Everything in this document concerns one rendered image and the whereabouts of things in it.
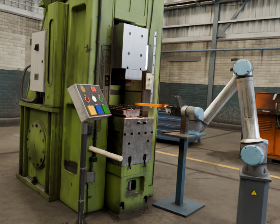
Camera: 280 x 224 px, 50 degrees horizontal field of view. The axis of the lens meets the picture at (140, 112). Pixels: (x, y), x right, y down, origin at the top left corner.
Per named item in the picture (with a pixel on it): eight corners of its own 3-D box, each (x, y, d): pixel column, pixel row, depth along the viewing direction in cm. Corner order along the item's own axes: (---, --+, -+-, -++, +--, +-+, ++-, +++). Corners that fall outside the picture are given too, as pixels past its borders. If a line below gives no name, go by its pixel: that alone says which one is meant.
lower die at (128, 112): (139, 117, 290) (139, 108, 289) (122, 117, 277) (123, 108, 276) (113, 112, 321) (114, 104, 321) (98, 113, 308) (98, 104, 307)
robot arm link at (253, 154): (267, 162, 214) (255, 58, 215) (264, 167, 199) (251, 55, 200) (245, 162, 221) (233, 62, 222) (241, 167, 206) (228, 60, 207)
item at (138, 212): (164, 212, 292) (164, 211, 292) (117, 228, 253) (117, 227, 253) (138, 199, 321) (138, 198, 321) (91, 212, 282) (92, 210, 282)
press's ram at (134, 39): (152, 71, 295) (154, 30, 292) (121, 68, 270) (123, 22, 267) (125, 71, 327) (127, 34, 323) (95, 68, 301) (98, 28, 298)
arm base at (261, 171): (266, 172, 234) (268, 159, 233) (269, 178, 216) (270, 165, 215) (241, 169, 239) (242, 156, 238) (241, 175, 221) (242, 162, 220)
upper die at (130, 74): (141, 80, 287) (142, 70, 286) (125, 79, 274) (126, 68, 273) (115, 79, 318) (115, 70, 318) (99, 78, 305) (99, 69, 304)
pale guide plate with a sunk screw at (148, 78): (151, 90, 314) (152, 73, 313) (145, 89, 308) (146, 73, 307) (150, 89, 316) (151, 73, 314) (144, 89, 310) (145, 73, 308)
